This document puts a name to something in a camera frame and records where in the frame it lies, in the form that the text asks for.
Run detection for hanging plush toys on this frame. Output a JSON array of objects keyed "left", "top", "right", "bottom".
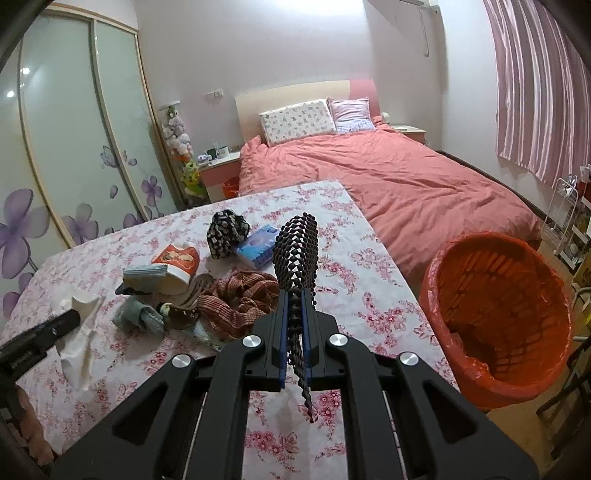
[{"left": 159, "top": 104, "right": 208, "bottom": 202}]

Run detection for pink floral tablecloth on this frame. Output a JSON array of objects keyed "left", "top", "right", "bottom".
[{"left": 0, "top": 179, "right": 462, "bottom": 480}]

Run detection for person's left hand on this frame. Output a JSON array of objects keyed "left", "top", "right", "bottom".
[{"left": 13, "top": 384, "right": 55, "bottom": 465}]

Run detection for pink pillow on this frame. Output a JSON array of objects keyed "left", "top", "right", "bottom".
[{"left": 326, "top": 96, "right": 376, "bottom": 135}]

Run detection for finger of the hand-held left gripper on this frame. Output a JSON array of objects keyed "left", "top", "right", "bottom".
[{"left": 0, "top": 309, "right": 82, "bottom": 385}]

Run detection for grey folded paper stack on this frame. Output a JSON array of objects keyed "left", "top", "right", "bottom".
[{"left": 122, "top": 264, "right": 170, "bottom": 291}]

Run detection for white floral pillow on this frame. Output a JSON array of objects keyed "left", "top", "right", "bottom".
[{"left": 258, "top": 98, "right": 338, "bottom": 148}]

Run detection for black daisy print scrunchie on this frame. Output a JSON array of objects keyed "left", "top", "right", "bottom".
[{"left": 206, "top": 209, "right": 250, "bottom": 259}]

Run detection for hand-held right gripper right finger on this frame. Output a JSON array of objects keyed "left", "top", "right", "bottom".
[{"left": 301, "top": 292, "right": 541, "bottom": 480}]

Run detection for red white paper cup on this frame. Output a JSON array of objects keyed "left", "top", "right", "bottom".
[{"left": 152, "top": 243, "right": 201, "bottom": 296}]

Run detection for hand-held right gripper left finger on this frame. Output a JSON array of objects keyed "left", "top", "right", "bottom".
[{"left": 51, "top": 290, "right": 291, "bottom": 480}]

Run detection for orange trash bin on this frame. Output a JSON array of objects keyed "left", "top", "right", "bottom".
[{"left": 419, "top": 233, "right": 576, "bottom": 412}]

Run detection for white wall pipe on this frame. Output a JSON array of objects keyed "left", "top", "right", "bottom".
[{"left": 417, "top": 0, "right": 431, "bottom": 59}]

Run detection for grey blue cloth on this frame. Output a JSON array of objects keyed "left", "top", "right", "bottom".
[{"left": 113, "top": 295, "right": 165, "bottom": 334}]

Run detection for wardrobe with flower doors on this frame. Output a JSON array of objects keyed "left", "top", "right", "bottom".
[{"left": 0, "top": 6, "right": 179, "bottom": 325}]

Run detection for blue tissue packet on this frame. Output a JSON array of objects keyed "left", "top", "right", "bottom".
[{"left": 233, "top": 224, "right": 280, "bottom": 270}]

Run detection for brown striped cloth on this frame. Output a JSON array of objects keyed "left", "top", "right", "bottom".
[{"left": 198, "top": 270, "right": 280, "bottom": 343}]

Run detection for white wire rack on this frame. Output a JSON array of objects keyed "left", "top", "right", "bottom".
[{"left": 542, "top": 174, "right": 591, "bottom": 271}]

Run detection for pink white nightstand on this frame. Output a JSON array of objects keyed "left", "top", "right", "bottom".
[
  {"left": 198, "top": 150, "right": 242, "bottom": 202},
  {"left": 389, "top": 123, "right": 427, "bottom": 145}
]

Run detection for pink striped curtain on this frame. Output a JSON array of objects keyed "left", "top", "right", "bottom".
[{"left": 482, "top": 0, "right": 591, "bottom": 188}]

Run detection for black studded strip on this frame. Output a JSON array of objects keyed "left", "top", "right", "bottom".
[{"left": 271, "top": 212, "right": 320, "bottom": 424}]

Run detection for bed with pink duvet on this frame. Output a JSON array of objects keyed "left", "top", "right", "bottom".
[{"left": 237, "top": 124, "right": 546, "bottom": 288}]

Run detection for cream pink headboard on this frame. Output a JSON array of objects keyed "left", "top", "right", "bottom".
[{"left": 234, "top": 79, "right": 382, "bottom": 149}]

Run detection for white tissue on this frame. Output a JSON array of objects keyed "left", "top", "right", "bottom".
[{"left": 50, "top": 295, "right": 105, "bottom": 391}]

